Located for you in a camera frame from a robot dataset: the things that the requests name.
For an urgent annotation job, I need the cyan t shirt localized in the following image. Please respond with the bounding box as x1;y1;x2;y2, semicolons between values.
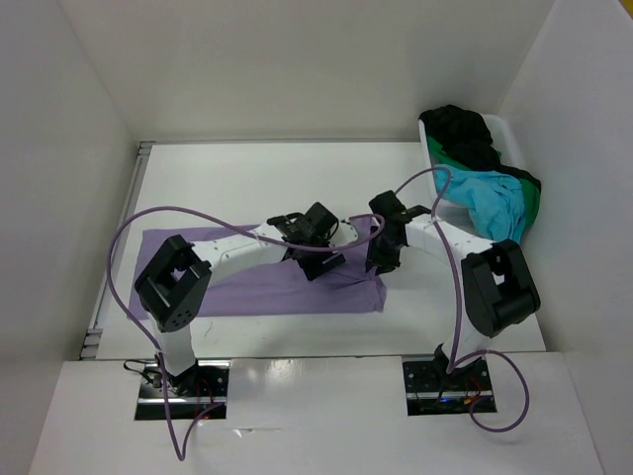
433;165;527;242

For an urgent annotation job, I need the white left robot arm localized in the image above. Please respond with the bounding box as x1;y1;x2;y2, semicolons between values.
134;202;358;396

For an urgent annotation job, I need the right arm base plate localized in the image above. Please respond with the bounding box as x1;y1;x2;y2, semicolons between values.
402;356;497;417

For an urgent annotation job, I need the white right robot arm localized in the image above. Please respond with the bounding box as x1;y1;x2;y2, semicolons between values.
366;191;541;389

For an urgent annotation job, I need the purple t shirt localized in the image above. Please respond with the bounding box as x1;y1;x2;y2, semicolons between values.
133;227;387;318

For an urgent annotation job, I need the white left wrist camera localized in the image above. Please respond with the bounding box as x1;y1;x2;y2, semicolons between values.
328;221;359;248

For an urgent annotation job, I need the black t shirt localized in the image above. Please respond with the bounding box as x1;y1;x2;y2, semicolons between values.
419;105;541;190

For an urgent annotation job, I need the green t shirt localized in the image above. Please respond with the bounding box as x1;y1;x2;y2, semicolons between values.
440;159;541;231

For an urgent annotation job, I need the aluminium table edge rail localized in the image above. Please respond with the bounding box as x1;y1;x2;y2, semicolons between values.
95;142;443;360

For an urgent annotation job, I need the white plastic laundry basket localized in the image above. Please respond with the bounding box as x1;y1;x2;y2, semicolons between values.
418;114;525;226

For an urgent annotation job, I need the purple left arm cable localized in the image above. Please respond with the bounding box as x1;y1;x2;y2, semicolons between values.
107;205;386;462

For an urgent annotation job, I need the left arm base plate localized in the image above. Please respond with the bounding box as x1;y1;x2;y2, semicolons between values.
124;359;230;422

